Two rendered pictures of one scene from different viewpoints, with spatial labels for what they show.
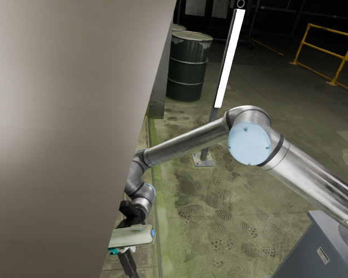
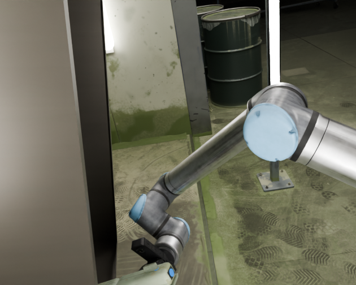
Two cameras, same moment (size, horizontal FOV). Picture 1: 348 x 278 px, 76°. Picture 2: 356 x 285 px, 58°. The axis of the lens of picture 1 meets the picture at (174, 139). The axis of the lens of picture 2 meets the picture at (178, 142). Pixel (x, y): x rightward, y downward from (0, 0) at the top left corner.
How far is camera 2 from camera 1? 19 cm
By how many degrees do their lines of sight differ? 14
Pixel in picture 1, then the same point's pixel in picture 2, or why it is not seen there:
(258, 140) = (277, 124)
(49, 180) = (3, 200)
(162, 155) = (186, 176)
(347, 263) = not seen: outside the picture
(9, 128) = not seen: outside the picture
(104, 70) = (18, 74)
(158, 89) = (196, 95)
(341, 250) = not seen: outside the picture
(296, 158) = (340, 139)
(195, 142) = (220, 148)
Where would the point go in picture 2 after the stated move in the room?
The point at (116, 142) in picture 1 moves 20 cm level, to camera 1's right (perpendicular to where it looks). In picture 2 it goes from (57, 147) to (205, 138)
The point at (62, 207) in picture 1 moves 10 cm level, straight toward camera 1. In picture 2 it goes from (25, 230) to (30, 278)
